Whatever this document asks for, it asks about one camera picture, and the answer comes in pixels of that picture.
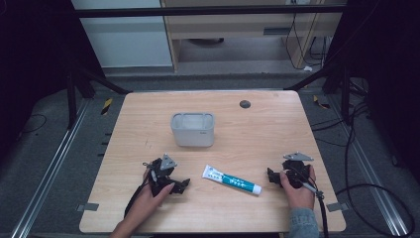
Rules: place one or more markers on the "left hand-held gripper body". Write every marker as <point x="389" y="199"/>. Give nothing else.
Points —
<point x="162" y="172"/>

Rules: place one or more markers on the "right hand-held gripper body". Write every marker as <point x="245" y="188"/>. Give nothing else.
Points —
<point x="297" y="173"/>

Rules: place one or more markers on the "white and teal toothpaste tube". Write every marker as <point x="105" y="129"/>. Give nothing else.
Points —
<point x="231" y="179"/>

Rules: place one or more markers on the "grey rectangular plastic container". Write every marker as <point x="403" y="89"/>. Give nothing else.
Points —
<point x="193" y="134"/>

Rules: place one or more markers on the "person's right hand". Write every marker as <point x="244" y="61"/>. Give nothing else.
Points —
<point x="300" y="198"/>

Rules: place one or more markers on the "person's left hand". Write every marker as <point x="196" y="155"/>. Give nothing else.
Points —
<point x="148" y="201"/>

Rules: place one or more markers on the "grey tape piece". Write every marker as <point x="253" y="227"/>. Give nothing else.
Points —
<point x="337" y="207"/>
<point x="87" y="207"/>

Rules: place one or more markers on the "grey round table grommet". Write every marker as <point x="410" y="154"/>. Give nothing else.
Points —
<point x="245" y="104"/>

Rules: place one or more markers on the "yellow black hazard tape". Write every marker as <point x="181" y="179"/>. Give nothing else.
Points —
<point x="321" y="103"/>
<point x="106" y="106"/>

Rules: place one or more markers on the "white plug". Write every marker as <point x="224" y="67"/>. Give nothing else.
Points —
<point x="307" y="68"/>

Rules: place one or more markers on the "black curtain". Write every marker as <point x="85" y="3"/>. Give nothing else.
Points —
<point x="36" y="66"/>
<point x="389" y="82"/>

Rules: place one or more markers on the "white cabinet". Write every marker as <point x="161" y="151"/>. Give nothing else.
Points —
<point x="125" y="39"/>

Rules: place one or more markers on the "light wooden desk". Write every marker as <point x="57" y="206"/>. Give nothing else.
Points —
<point x="231" y="28"/>

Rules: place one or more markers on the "metal floor rail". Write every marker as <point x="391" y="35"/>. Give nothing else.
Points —
<point x="369" y="168"/>
<point x="49" y="172"/>

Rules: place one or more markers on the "black upright stand post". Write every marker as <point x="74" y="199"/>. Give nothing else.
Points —
<point x="345" y="95"/>

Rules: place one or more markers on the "black diagonal frame strut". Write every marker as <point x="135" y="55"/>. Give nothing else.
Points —
<point x="105" y="81"/>
<point x="313" y="77"/>

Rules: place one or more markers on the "black horizontal frame bar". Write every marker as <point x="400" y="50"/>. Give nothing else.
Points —
<point x="204" y="11"/>

